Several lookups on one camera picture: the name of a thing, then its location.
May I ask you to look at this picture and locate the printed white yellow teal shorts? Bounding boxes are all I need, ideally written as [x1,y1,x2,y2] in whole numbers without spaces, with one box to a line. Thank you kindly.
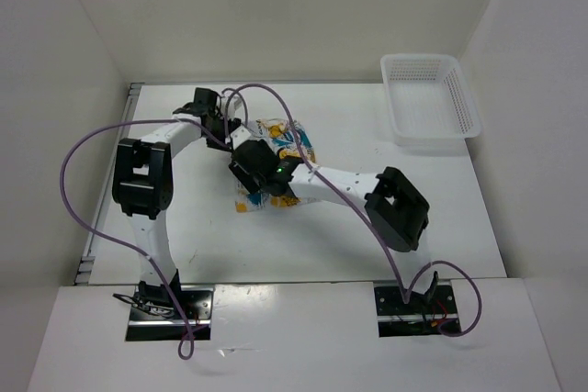
[234,118,316,213]

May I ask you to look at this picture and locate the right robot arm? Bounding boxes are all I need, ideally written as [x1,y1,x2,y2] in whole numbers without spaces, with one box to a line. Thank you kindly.
[230,137,438,312]

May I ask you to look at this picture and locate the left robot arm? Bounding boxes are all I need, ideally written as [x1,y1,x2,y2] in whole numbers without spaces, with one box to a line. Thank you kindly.
[112,87,248,319]

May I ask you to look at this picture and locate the white plastic basket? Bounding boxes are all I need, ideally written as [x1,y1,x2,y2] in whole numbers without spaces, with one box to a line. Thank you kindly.
[380,53,481,147]

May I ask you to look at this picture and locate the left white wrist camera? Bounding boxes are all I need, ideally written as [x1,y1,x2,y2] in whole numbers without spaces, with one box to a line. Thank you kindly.
[220,88,249,122]

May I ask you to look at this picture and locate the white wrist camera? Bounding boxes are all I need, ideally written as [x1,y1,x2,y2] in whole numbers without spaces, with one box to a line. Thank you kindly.
[230,126,254,150]
[220,88,249,122]

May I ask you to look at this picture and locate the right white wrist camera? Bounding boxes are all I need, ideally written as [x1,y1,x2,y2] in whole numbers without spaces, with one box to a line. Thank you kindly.
[230,126,254,150]

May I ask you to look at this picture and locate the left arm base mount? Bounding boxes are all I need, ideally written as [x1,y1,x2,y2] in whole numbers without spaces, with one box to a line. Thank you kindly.
[112,286,214,342]

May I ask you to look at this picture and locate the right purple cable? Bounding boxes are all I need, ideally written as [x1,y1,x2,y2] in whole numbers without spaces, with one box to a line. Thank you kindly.
[222,83,483,337]

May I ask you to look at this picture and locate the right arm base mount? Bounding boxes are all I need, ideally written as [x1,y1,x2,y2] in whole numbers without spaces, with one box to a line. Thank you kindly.
[374,282,461,338]

